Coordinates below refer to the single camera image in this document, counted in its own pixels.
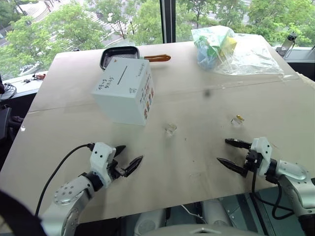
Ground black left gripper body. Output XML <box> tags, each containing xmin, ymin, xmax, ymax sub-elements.
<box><xmin>107</xmin><ymin>148</ymin><xmax>127</xmax><ymax>182</ymax></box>

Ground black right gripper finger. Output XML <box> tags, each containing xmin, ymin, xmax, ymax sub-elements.
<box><xmin>224</xmin><ymin>138</ymin><xmax>252</xmax><ymax>150</ymax></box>
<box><xmin>216</xmin><ymin>157</ymin><xmax>248</xmax><ymax>178</ymax></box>

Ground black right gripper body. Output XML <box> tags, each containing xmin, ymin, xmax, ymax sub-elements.
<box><xmin>243</xmin><ymin>147</ymin><xmax>263</xmax><ymax>177</ymax></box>

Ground white cardboard box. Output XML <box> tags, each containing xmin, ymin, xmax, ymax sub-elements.
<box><xmin>91</xmin><ymin>57</ymin><xmax>156</xmax><ymax>127</ymax></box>

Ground small yellow clear piece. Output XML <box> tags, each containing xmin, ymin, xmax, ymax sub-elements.
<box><xmin>231</xmin><ymin>114</ymin><xmax>245</xmax><ymax>127</ymax></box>

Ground small clear plastic piece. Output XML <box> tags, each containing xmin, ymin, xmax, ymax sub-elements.
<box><xmin>165</xmin><ymin>122</ymin><xmax>178</xmax><ymax>136</ymax></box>

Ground grey rounded robot body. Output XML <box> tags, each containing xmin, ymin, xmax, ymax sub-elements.
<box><xmin>133</xmin><ymin>198</ymin><xmax>247</xmax><ymax>236</ymax></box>

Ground clear plastic sheet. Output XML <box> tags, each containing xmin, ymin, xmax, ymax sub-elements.
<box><xmin>213</xmin><ymin>33</ymin><xmax>285</xmax><ymax>76</ymax></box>

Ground plastic bag of coloured blocks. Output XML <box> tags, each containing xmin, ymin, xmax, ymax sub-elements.
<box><xmin>191</xmin><ymin>26</ymin><xmax>238</xmax><ymax>72</ymax></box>

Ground dark rounded shape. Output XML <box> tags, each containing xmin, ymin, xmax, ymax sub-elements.
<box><xmin>0</xmin><ymin>188</ymin><xmax>45</xmax><ymax>236</ymax></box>

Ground grey water bottle black lid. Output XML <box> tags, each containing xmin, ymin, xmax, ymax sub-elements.
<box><xmin>281</xmin><ymin>31</ymin><xmax>299</xmax><ymax>59</ymax></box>

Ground small tools on sill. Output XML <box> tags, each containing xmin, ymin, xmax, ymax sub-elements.
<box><xmin>23</xmin><ymin>73</ymin><xmax>47</xmax><ymax>83</ymax></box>

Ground black bag beside table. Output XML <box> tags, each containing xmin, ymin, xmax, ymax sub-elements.
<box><xmin>0</xmin><ymin>104</ymin><xmax>25</xmax><ymax>148</ymax></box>

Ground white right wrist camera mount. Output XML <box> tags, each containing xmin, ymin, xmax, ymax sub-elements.
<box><xmin>250</xmin><ymin>136</ymin><xmax>274</xmax><ymax>177</ymax></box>

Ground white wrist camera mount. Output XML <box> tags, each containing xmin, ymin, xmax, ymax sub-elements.
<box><xmin>89</xmin><ymin>142</ymin><xmax>117</xmax><ymax>189</ymax></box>
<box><xmin>250</xmin><ymin>136</ymin><xmax>274</xmax><ymax>177</ymax></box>

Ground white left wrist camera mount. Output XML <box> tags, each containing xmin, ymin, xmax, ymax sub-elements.
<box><xmin>89</xmin><ymin>142</ymin><xmax>117</xmax><ymax>189</ymax></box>

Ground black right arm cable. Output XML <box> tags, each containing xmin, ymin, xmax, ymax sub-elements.
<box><xmin>251</xmin><ymin>169</ymin><xmax>295</xmax><ymax>220</ymax></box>

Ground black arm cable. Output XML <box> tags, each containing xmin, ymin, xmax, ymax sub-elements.
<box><xmin>34</xmin><ymin>143</ymin><xmax>95</xmax><ymax>217</ymax></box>
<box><xmin>251</xmin><ymin>169</ymin><xmax>295</xmax><ymax>220</ymax></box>

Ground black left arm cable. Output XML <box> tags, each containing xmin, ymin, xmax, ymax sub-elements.
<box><xmin>34</xmin><ymin>143</ymin><xmax>95</xmax><ymax>217</ymax></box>

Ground thin white cable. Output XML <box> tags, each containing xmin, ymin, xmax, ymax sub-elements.
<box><xmin>180</xmin><ymin>205</ymin><xmax>208</xmax><ymax>225</ymax></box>

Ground black pan with brown handle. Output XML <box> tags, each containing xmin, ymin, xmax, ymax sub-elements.
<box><xmin>99</xmin><ymin>45</ymin><xmax>171</xmax><ymax>71</ymax></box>

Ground tangle of dark cables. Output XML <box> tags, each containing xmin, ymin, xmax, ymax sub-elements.
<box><xmin>0</xmin><ymin>82</ymin><xmax>17</xmax><ymax>99</ymax></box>

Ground dark window frame post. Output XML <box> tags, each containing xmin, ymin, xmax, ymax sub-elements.
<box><xmin>159</xmin><ymin>0</ymin><xmax>177</xmax><ymax>45</ymax></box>

